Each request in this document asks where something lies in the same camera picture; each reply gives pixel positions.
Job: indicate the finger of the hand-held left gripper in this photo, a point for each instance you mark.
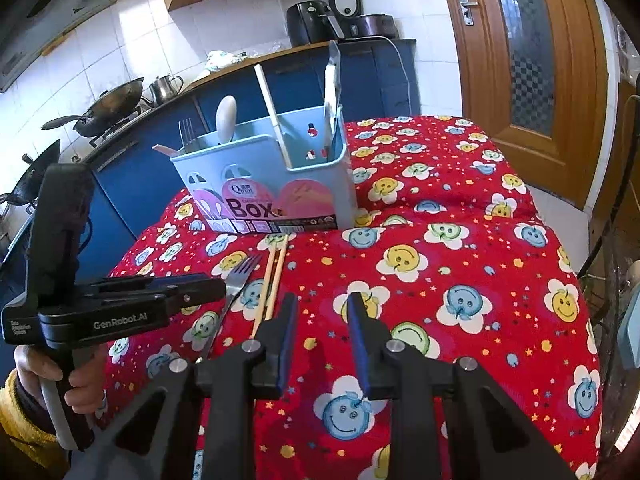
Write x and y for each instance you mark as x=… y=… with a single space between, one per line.
x=200 y=294
x=150 y=281

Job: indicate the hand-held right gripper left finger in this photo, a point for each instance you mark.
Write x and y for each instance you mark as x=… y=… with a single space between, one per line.
x=286 y=355

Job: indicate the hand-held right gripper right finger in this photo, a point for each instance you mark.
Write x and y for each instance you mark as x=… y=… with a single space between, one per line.
x=360 y=355

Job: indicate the metal fork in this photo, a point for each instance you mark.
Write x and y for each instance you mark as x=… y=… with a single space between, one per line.
x=187 y=132
x=240 y=275

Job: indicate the wooden chopstick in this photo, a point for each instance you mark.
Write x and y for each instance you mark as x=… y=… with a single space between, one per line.
x=277 y=280
x=264 y=290

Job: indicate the light blue utensil holder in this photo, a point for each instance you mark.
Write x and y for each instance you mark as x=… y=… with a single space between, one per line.
x=310 y=205

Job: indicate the white plastic spoon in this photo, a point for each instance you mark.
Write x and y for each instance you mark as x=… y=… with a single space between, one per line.
x=226 y=115

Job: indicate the white plastic fork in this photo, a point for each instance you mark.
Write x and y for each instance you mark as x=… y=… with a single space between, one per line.
x=270 y=105

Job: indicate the person's left forearm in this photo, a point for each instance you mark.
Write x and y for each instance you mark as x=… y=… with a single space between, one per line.
x=20 y=420

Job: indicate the person's left hand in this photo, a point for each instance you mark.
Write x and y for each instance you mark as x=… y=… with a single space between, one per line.
x=82 y=385

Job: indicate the small black wok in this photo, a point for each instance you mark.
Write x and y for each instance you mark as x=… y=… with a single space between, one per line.
x=30 y=180

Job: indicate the blue kitchen base cabinets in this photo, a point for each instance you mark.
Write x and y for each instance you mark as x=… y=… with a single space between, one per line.
x=130 y=185

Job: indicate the gas stove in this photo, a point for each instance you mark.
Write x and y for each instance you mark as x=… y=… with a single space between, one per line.
x=117 y=125

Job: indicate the large black wok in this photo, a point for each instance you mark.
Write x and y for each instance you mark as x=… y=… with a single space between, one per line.
x=107 y=107

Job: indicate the red smiley flower tablecloth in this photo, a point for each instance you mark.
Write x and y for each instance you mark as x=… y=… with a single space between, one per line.
x=450 y=240

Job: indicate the metal pitcher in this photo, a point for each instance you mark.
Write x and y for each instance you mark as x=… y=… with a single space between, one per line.
x=162 y=89

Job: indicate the range hood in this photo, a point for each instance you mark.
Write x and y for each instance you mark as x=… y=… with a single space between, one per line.
x=45 y=5

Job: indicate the white patterned cloth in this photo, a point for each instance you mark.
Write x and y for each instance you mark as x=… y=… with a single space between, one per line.
x=222 y=60

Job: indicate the black air fryer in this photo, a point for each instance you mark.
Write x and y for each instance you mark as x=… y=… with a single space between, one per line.
x=305 y=22

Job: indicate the wooden door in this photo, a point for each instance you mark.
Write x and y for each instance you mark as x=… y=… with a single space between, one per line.
x=480 y=85

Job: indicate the black rice cooker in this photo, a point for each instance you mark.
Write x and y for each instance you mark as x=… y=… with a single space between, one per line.
x=372 y=25

